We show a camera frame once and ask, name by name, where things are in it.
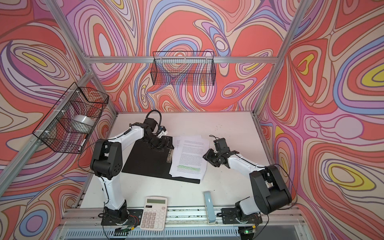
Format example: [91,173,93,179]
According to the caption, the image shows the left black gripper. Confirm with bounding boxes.
[143,134,175,151]

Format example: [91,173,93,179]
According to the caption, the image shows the stack of printed papers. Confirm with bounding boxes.
[169,136,210,181]

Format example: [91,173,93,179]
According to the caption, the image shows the blue file folder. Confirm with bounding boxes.
[122,140,200,184]

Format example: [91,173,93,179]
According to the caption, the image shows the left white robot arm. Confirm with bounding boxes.
[90,118,174,213]

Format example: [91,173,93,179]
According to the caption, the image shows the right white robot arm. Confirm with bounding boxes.
[203,138,293,216]

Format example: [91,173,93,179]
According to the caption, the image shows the white desk calculator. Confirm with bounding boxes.
[140,196,168,231]

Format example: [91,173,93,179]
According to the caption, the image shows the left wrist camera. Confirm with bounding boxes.
[157,127,168,138]

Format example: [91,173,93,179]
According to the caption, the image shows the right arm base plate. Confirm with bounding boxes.
[217,208,263,226]

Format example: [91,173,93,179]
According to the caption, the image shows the black wire basket back wall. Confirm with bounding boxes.
[151,51,216,86]

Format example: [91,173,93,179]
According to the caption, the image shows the black wire basket wall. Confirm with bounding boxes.
[151,51,216,86]
[33,83,109,154]

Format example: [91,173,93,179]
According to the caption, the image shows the black wire basket left wall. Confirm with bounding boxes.
[33,83,109,154]

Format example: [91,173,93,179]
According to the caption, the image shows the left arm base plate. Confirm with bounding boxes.
[98,209,143,227]

